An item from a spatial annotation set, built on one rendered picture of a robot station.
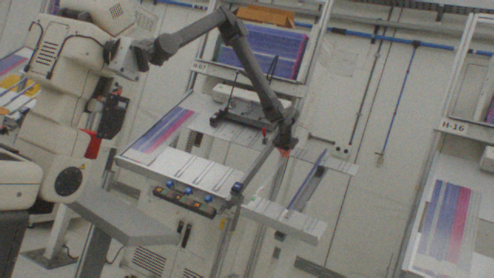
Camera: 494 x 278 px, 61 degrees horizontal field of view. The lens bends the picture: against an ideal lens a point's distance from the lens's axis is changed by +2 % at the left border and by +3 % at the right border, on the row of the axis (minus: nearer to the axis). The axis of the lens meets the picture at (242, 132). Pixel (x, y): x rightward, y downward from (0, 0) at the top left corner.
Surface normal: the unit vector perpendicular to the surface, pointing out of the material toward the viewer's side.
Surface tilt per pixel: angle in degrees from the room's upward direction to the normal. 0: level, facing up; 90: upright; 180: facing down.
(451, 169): 44
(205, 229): 90
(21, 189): 90
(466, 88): 90
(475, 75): 90
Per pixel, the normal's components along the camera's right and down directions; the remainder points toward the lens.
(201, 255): -0.40, -0.11
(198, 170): -0.06, -0.78
